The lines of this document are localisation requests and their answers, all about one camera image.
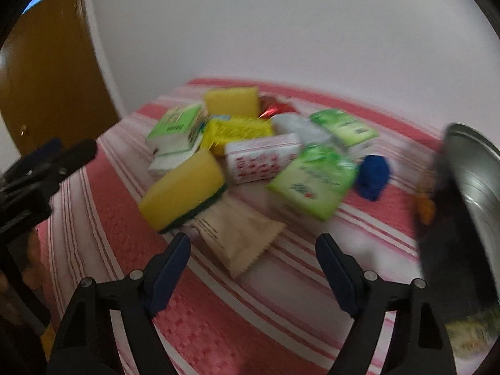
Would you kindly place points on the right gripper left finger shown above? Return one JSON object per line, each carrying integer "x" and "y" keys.
{"x": 84, "y": 342}

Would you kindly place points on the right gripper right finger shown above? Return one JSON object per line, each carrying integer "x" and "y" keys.
{"x": 419, "y": 342}

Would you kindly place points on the green white tissue pack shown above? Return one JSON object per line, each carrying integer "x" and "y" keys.
{"x": 177, "y": 130}

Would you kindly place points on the yellow green sponge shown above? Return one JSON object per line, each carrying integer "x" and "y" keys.
{"x": 183, "y": 192}

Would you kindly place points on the blue knitted ball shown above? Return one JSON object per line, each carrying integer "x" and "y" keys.
{"x": 372, "y": 177}

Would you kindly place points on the beige snack packet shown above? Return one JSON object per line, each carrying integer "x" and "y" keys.
{"x": 236, "y": 233}

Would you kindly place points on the round metal tin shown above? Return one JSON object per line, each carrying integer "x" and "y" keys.
{"x": 456, "y": 219}

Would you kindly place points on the yellow snack packet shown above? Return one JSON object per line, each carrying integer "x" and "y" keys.
{"x": 218, "y": 132}

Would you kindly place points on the white red tissue pack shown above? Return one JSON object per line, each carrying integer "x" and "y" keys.
{"x": 261, "y": 158}

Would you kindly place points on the grey white tissue pack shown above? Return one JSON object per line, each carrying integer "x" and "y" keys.
{"x": 308, "y": 132}

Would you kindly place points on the red snack packet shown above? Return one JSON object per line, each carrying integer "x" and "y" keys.
{"x": 271, "y": 106}

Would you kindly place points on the white Vinda tissue pack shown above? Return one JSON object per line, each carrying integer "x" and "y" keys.
{"x": 162, "y": 164}

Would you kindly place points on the person's left hand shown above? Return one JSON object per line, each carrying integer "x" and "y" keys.
{"x": 22, "y": 276}

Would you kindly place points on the brown wooden door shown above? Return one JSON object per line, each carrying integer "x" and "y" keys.
{"x": 51, "y": 84}

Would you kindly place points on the red white striped bedspread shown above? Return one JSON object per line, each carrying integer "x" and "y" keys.
{"x": 280, "y": 316}

